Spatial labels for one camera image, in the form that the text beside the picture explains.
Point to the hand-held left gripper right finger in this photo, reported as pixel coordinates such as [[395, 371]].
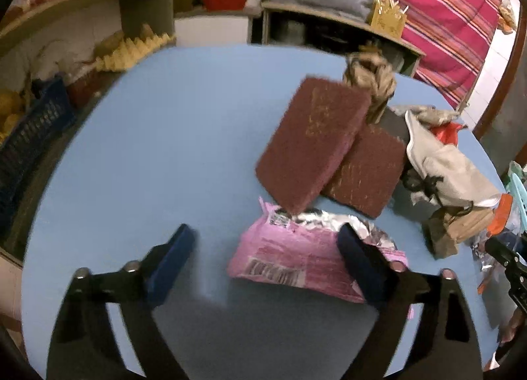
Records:
[[360, 260]]

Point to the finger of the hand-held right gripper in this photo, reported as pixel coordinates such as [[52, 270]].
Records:
[[508, 258]]

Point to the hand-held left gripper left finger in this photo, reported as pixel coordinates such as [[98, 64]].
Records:
[[175, 258]]

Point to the pink snack wrapper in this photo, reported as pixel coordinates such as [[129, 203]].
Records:
[[288, 256]]

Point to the clear plastic wrapper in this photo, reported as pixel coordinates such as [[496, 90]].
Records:
[[492, 248]]

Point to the tan paper packet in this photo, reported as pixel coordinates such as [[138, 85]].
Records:
[[457, 227]]

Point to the teal plastic basket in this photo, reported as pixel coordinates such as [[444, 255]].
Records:
[[518, 188]]

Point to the small maroon scouring pad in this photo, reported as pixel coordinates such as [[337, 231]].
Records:
[[366, 170]]

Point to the large maroon scouring pad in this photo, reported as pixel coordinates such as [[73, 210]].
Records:
[[311, 141]]

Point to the red wrapper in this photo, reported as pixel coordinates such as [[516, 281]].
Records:
[[446, 133]]

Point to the blue plastic crate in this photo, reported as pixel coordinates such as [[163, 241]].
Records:
[[29, 133]]

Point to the red plastic tub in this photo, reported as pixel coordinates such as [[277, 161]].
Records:
[[84, 85]]

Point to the yellow egg tray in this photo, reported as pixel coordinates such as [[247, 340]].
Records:
[[131, 48]]

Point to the yellow plastic bag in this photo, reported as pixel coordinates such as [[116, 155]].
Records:
[[10, 116]]

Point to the white cabinet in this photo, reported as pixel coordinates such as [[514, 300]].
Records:
[[214, 30]]

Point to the low wooden shelf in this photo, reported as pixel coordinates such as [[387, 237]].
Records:
[[329, 30]]

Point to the yellow toothpick box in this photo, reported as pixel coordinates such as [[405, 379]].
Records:
[[389, 17]]

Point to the pink striped blanket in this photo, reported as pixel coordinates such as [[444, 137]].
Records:
[[444, 13]]

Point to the curved wooden shelf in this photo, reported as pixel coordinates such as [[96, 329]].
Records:
[[82, 1]]

